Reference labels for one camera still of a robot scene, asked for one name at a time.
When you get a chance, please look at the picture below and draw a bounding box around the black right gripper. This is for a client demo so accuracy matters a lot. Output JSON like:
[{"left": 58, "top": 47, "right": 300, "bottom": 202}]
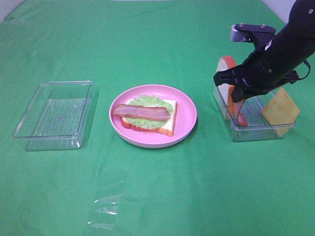
[{"left": 214, "top": 39, "right": 299, "bottom": 103}]

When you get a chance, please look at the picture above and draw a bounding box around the toast bread slice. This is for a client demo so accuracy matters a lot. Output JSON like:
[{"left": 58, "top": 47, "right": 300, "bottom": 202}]
[
  {"left": 120, "top": 98, "right": 178, "bottom": 137},
  {"left": 217, "top": 56, "right": 236, "bottom": 115}
]

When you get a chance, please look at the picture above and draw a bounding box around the green lettuce leaf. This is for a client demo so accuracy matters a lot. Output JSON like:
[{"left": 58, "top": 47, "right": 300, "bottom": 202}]
[{"left": 123, "top": 94, "right": 174, "bottom": 130}]

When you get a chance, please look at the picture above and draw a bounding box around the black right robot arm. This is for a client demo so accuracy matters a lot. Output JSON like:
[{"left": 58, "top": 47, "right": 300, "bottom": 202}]
[{"left": 214, "top": 0, "right": 315, "bottom": 102}]

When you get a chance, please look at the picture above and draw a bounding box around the right clear plastic tray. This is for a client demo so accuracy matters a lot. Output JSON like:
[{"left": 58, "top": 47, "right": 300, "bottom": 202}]
[{"left": 213, "top": 83, "right": 296, "bottom": 142}]

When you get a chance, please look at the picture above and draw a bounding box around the clear plastic tray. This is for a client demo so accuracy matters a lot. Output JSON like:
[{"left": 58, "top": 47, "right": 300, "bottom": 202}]
[
  {"left": 213, "top": 83, "right": 296, "bottom": 142},
  {"left": 13, "top": 81, "right": 94, "bottom": 151}
]

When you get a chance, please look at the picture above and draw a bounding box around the yellow cheese slice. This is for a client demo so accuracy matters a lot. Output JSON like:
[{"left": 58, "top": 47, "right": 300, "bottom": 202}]
[{"left": 261, "top": 88, "right": 300, "bottom": 139}]

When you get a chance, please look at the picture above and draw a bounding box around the pink round plate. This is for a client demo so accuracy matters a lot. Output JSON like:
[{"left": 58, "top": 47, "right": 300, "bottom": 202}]
[{"left": 109, "top": 85, "right": 197, "bottom": 148}]

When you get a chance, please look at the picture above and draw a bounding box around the green tablecloth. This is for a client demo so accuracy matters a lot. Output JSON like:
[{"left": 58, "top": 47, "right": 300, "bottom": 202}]
[{"left": 0, "top": 0, "right": 315, "bottom": 236}]

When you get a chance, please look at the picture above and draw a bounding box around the clear plastic film sheet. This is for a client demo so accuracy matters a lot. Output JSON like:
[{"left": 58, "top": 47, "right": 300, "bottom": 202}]
[{"left": 87, "top": 169, "right": 128, "bottom": 230}]

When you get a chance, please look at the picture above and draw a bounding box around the left clear plastic tray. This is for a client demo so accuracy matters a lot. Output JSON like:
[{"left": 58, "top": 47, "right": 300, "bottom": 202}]
[{"left": 13, "top": 81, "right": 94, "bottom": 151}]

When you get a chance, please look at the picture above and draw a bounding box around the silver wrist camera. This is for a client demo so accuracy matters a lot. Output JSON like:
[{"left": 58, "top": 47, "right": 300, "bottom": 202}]
[{"left": 230, "top": 23, "right": 276, "bottom": 51}]

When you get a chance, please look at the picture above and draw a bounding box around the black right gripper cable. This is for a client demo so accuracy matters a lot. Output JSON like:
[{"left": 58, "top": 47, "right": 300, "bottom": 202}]
[{"left": 290, "top": 59, "right": 311, "bottom": 85}]

